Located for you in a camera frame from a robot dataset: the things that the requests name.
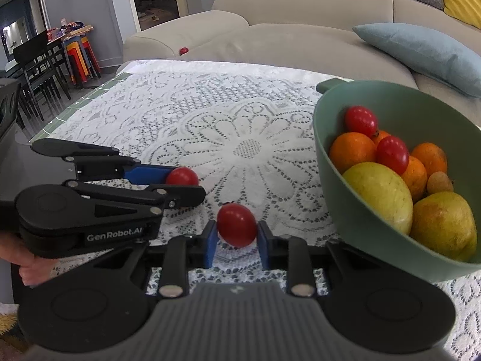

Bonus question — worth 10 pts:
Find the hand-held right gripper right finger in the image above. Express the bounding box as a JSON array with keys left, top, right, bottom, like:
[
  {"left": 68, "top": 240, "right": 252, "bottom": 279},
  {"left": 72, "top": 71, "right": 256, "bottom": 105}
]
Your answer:
[{"left": 257, "top": 220, "right": 391, "bottom": 298}]

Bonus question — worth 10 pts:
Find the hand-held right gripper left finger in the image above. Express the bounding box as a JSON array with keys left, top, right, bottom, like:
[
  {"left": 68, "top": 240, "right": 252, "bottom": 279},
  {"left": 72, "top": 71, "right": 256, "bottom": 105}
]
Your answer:
[{"left": 88, "top": 221, "right": 220, "bottom": 298}]

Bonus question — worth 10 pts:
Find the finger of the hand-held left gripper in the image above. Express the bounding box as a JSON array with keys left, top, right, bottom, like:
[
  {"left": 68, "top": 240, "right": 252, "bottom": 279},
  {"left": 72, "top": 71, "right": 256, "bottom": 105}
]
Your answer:
[
  {"left": 32, "top": 138, "right": 172, "bottom": 186},
  {"left": 64, "top": 180, "right": 207, "bottom": 219}
]

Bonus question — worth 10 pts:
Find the red cherry tomato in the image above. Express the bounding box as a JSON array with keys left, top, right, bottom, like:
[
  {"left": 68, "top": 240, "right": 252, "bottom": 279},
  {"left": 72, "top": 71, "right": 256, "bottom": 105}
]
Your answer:
[
  {"left": 376, "top": 136, "right": 410, "bottom": 175},
  {"left": 345, "top": 106, "right": 378, "bottom": 138},
  {"left": 217, "top": 203, "right": 258, "bottom": 249},
  {"left": 165, "top": 167, "right": 200, "bottom": 187}
]

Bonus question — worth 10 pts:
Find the green colander bowl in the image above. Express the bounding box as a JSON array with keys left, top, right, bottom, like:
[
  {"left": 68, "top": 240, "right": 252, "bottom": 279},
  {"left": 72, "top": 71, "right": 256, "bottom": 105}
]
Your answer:
[{"left": 313, "top": 78, "right": 481, "bottom": 283}]

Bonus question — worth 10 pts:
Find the green-yellow pear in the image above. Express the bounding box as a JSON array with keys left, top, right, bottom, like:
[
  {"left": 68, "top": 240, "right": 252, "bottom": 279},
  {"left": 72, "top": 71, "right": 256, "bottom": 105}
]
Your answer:
[{"left": 343, "top": 162, "right": 414, "bottom": 236}]

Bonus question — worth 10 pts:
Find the yellow-green mango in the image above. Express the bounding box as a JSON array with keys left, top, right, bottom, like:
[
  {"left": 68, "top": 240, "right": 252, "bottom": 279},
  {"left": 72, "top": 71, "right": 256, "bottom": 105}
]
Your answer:
[{"left": 409, "top": 191, "right": 478, "bottom": 262}]

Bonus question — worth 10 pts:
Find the yellow loquat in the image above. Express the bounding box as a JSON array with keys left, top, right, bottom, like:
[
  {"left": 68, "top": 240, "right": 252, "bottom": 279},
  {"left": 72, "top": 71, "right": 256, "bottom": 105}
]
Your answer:
[{"left": 426, "top": 171, "right": 455, "bottom": 195}]

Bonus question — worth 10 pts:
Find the person's left hand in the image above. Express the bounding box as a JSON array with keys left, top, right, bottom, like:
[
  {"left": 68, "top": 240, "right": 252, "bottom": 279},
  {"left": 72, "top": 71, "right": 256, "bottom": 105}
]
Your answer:
[{"left": 0, "top": 231, "right": 54, "bottom": 287}]

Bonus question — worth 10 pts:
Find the white lace tablecloth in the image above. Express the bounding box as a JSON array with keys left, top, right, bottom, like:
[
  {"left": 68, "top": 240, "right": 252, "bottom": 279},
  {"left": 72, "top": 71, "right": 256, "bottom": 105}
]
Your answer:
[{"left": 41, "top": 59, "right": 481, "bottom": 361}]

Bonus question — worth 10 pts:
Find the stack of coloured stools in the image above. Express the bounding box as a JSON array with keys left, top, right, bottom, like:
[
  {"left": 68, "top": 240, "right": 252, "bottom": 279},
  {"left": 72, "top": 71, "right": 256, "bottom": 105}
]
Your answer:
[{"left": 62, "top": 35, "right": 102, "bottom": 87}]

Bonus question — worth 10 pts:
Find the black dining chair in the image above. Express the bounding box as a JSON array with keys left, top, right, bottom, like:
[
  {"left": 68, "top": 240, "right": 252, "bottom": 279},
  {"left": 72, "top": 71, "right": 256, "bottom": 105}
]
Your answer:
[{"left": 13, "top": 30, "right": 72, "bottom": 121}]

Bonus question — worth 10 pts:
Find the beige sofa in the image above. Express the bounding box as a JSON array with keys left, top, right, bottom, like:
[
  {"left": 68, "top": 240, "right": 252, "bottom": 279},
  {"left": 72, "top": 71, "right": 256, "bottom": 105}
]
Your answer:
[{"left": 123, "top": 0, "right": 481, "bottom": 128}]

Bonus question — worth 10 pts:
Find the light blue pillow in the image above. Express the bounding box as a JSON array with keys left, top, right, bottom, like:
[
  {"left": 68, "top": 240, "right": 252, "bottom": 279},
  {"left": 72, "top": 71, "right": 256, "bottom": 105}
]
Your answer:
[{"left": 352, "top": 23, "right": 481, "bottom": 98}]

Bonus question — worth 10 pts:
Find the white door frame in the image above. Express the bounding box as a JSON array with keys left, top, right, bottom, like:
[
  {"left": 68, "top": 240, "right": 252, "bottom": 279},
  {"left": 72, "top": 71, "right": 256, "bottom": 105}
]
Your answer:
[{"left": 122, "top": 0, "right": 190, "bottom": 32}]

